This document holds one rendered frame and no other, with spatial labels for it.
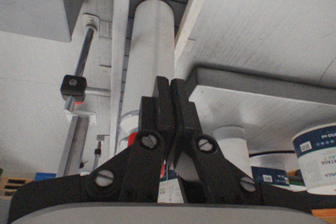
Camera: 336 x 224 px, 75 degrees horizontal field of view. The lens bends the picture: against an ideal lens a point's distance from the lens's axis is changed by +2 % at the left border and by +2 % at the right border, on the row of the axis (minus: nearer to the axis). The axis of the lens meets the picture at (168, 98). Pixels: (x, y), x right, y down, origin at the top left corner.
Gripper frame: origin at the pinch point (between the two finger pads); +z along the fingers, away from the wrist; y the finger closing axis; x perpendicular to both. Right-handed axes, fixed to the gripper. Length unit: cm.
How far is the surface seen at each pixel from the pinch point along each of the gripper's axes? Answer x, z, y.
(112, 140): -29.5, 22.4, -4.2
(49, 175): -446, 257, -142
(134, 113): -4.8, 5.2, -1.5
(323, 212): -280, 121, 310
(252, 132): -33, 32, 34
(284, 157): -48, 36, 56
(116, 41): -2.0, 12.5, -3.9
